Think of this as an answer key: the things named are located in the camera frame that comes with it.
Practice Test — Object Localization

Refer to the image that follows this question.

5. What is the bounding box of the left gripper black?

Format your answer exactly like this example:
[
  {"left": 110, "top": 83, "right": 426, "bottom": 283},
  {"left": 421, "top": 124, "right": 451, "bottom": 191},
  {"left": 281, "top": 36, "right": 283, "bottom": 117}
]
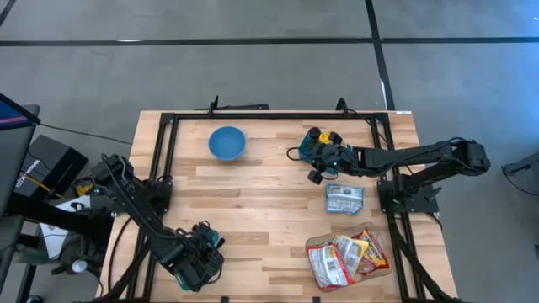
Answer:
[{"left": 173, "top": 221, "right": 227, "bottom": 294}]

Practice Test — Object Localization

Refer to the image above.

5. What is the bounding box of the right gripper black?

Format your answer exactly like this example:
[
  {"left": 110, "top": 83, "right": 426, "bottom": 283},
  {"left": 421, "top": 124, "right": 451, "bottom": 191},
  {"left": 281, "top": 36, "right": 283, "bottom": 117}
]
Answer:
[{"left": 307, "top": 130, "right": 360, "bottom": 186}]

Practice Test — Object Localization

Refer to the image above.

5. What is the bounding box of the light blue ramen pack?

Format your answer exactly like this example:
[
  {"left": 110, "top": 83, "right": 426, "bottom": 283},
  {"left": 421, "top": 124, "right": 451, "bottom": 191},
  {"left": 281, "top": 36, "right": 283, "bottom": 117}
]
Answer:
[{"left": 325, "top": 183, "right": 366, "bottom": 216}]

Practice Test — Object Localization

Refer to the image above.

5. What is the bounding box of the clear plastic container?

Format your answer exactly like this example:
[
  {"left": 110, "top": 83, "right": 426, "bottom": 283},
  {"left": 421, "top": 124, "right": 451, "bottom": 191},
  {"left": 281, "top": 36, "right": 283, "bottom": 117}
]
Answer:
[{"left": 304, "top": 221, "right": 393, "bottom": 294}]

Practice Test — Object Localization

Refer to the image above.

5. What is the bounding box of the blue round bowl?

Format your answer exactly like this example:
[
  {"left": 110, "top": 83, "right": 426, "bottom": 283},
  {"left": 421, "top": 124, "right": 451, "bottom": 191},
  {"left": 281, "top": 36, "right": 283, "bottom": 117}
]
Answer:
[{"left": 208, "top": 125, "right": 248, "bottom": 162}]

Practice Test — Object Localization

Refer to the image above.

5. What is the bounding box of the red and yellow ramen pack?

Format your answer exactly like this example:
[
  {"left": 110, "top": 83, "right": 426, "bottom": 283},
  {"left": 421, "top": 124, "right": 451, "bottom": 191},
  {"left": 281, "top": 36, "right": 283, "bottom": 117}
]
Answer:
[{"left": 352, "top": 226, "right": 392, "bottom": 276}]

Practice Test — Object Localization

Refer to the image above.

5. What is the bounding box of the red beef ramen pack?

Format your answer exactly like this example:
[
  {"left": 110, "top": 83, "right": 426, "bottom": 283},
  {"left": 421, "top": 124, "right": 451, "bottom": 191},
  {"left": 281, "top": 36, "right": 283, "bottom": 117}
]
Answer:
[{"left": 307, "top": 242, "right": 355, "bottom": 290}]

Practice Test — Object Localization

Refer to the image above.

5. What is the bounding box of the blue condiment bin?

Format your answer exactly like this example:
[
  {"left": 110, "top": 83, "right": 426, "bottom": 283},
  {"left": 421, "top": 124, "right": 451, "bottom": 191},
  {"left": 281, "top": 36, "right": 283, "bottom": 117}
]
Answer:
[{"left": 297, "top": 128, "right": 353, "bottom": 176}]

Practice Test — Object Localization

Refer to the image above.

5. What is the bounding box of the white paper sheet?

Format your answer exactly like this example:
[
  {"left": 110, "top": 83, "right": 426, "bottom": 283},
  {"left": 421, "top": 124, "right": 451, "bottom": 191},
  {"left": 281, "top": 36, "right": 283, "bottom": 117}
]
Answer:
[{"left": 39, "top": 195, "right": 92, "bottom": 260}]

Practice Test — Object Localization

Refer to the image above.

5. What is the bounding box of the black equipment box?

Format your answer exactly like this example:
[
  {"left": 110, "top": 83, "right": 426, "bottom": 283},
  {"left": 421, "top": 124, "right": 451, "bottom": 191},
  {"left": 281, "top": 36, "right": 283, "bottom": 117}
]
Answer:
[{"left": 14, "top": 134, "right": 90, "bottom": 199}]

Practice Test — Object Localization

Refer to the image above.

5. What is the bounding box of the monitor with blue screen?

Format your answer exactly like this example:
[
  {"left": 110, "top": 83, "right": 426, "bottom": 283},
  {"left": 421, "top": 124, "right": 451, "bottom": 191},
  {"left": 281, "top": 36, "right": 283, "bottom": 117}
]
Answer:
[{"left": 0, "top": 92, "right": 42, "bottom": 218}]

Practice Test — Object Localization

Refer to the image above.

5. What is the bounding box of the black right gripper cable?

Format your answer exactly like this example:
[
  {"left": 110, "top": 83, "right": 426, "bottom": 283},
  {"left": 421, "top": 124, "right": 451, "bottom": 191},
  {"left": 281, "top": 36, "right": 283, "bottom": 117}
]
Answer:
[{"left": 286, "top": 146, "right": 315, "bottom": 163}]

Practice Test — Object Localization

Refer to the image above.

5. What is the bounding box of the black aluminium table frame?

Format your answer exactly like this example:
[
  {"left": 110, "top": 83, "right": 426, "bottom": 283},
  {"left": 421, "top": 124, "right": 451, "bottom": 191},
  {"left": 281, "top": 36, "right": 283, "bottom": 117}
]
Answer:
[{"left": 96, "top": 109, "right": 464, "bottom": 303}]

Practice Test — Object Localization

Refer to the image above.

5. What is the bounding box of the black flat bracket bar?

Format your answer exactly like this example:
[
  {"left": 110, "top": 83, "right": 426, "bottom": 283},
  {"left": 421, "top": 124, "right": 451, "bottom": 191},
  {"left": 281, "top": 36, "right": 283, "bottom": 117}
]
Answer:
[{"left": 195, "top": 94, "right": 271, "bottom": 113}]

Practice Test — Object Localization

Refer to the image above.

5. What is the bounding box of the thin black floor cable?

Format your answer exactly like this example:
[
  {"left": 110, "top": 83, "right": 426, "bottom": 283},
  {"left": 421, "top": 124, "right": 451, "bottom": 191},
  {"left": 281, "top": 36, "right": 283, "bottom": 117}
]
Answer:
[{"left": 40, "top": 122, "right": 134, "bottom": 146}]

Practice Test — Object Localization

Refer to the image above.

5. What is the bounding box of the yellow cable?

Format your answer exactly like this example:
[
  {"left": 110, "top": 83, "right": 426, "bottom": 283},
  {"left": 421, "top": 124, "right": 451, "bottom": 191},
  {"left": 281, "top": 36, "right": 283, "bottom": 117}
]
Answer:
[{"left": 24, "top": 173, "right": 58, "bottom": 198}]

